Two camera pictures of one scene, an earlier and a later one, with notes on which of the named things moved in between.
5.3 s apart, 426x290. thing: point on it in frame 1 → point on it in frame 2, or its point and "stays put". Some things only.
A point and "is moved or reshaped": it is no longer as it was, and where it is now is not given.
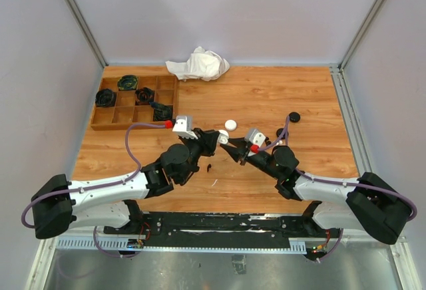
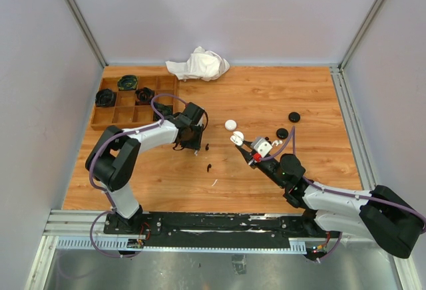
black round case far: x=294 y=117 stays put
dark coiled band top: x=128 y=82 stays put
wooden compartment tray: x=122 y=100 stays put
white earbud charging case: x=223 y=137 is moved or reshaped
